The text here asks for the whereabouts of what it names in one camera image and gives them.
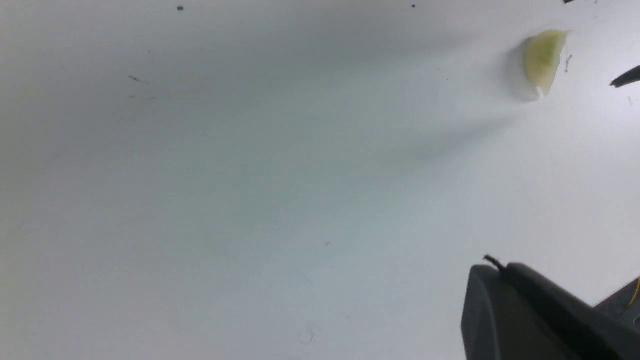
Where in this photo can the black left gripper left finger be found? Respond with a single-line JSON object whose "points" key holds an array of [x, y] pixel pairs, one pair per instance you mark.
{"points": [[498, 323]]}

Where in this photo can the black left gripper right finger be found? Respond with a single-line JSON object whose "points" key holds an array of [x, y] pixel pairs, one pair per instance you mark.
{"points": [[591, 334]]}

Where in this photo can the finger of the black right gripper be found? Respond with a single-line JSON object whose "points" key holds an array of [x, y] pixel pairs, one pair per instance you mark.
{"points": [[631, 76]]}

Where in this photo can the green dumpling front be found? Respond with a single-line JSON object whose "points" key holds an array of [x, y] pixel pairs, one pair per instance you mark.
{"points": [[542, 57]]}

